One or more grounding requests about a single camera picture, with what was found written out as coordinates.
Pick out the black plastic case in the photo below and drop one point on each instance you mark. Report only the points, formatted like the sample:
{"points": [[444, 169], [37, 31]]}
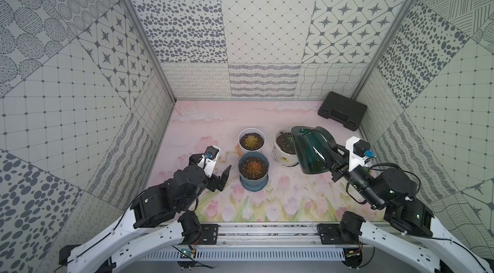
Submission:
{"points": [[344, 110]]}

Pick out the green watering can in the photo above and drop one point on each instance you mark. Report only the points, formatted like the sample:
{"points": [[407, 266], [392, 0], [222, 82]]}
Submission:
{"points": [[313, 147]]}

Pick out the large white succulent pot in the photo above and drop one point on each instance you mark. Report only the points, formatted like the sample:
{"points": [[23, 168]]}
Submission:
{"points": [[284, 149]]}

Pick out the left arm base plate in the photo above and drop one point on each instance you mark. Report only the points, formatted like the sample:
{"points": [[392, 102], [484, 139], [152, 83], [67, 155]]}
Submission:
{"points": [[205, 234]]}

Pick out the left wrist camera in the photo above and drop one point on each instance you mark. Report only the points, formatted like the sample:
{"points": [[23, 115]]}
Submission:
{"points": [[209, 159]]}

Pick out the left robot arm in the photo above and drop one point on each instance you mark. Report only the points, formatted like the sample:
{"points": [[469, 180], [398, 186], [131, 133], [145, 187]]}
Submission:
{"points": [[161, 216]]}

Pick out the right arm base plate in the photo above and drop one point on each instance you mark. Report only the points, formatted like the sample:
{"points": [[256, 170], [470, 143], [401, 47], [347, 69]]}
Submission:
{"points": [[333, 234]]}

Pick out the blue succulent pot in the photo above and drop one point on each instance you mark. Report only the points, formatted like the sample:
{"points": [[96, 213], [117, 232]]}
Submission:
{"points": [[253, 169]]}

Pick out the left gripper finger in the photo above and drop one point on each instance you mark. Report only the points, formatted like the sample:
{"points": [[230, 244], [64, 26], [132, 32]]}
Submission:
{"points": [[197, 160], [223, 179]]}

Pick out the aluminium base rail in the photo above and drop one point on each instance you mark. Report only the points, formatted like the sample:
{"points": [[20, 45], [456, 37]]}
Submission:
{"points": [[266, 230]]}

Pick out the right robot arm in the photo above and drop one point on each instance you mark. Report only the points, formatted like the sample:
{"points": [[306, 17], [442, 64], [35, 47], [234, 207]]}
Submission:
{"points": [[424, 242]]}

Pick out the white slotted cable duct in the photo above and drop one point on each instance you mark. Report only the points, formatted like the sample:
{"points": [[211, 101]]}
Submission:
{"points": [[249, 254]]}

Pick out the small white succulent pot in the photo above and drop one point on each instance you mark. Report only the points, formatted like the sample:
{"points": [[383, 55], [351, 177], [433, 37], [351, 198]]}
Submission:
{"points": [[250, 140]]}

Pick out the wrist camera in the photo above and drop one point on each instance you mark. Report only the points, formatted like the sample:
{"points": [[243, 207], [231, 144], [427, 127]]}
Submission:
{"points": [[359, 153], [209, 159]]}

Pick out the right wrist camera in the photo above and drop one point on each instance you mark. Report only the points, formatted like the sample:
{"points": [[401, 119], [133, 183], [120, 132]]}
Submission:
{"points": [[359, 153]]}

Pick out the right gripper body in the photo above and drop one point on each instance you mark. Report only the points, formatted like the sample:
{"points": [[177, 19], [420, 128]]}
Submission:
{"points": [[359, 179]]}

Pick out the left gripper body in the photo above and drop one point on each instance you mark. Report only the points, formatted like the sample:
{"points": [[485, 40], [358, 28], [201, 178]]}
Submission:
{"points": [[214, 180]]}

